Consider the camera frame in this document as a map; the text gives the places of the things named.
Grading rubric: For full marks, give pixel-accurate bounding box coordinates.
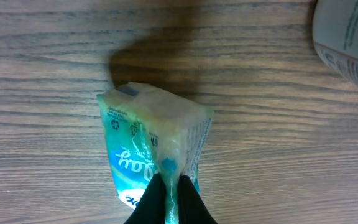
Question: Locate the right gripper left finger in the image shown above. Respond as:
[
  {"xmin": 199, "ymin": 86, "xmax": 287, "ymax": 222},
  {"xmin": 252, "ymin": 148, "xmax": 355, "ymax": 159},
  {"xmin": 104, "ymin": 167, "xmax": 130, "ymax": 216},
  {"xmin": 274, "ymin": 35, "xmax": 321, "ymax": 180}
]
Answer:
[{"xmin": 124, "ymin": 174, "xmax": 166, "ymax": 224}]

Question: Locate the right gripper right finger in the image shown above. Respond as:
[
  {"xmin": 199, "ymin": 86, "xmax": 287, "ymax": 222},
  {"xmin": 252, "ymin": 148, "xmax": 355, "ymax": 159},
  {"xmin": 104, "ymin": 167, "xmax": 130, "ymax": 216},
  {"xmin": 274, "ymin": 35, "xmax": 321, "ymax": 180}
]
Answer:
[{"xmin": 177, "ymin": 175, "xmax": 218, "ymax": 224}]

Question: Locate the small teal white packet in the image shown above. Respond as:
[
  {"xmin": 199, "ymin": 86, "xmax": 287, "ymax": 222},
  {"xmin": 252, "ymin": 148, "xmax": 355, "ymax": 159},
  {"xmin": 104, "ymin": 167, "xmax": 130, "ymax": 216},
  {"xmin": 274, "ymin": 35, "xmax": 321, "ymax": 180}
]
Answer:
[{"xmin": 97, "ymin": 82, "xmax": 214, "ymax": 223}]

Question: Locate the green lid white jar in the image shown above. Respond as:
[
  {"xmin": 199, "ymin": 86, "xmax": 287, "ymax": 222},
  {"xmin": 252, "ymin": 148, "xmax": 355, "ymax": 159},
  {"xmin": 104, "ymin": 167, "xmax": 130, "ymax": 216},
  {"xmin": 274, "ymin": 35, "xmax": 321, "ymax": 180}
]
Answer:
[{"xmin": 312, "ymin": 0, "xmax": 358, "ymax": 86}]

